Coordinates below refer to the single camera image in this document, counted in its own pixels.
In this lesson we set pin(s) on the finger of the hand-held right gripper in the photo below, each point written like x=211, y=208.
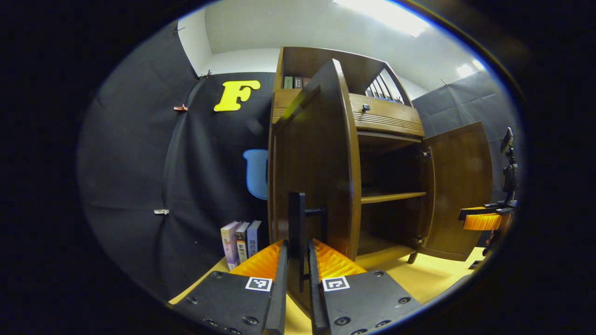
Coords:
x=479, y=213
x=505, y=205

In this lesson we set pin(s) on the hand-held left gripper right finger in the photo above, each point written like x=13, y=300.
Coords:
x=316, y=302

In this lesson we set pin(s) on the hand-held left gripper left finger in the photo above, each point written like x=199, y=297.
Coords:
x=279, y=298

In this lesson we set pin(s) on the wooden shoe cabinet door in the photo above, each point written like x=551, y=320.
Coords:
x=321, y=158
x=461, y=186

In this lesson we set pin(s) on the wooden double-door shoe cabinet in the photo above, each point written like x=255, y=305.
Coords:
x=391, y=197

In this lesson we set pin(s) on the dark book with yellow label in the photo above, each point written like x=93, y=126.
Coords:
x=242, y=244

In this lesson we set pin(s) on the blue purple book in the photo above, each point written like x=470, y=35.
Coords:
x=254, y=237

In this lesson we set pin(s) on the pink purple book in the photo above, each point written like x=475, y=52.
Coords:
x=229, y=246

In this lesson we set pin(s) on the black backdrop cloth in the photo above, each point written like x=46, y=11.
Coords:
x=130, y=163
x=470, y=102

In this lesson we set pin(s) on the small ceiling light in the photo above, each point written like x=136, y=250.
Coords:
x=468, y=69

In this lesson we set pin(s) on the wooden drawer with black knob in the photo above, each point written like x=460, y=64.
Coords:
x=386, y=116

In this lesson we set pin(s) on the blue flat object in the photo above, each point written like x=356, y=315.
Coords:
x=386, y=98

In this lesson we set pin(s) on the red clip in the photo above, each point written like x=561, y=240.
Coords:
x=180, y=107

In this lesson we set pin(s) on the dark grey book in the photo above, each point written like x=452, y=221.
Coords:
x=298, y=83

